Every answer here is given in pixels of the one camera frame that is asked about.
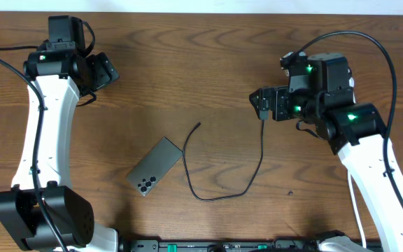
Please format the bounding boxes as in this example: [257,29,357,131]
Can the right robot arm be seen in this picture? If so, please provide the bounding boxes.
[249,52,403,251]

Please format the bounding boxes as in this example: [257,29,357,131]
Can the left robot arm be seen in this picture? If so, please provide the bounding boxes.
[0,15,123,251]

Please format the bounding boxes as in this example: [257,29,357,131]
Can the white power strip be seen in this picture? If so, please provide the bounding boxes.
[348,68,356,104]

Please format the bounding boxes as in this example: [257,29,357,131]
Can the black charger cable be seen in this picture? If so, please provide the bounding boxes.
[182,118,266,202]

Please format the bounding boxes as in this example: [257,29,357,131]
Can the white power strip cord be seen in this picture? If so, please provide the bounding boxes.
[347,171,367,249]

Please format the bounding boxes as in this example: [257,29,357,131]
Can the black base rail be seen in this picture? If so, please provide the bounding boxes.
[118,230,383,252]

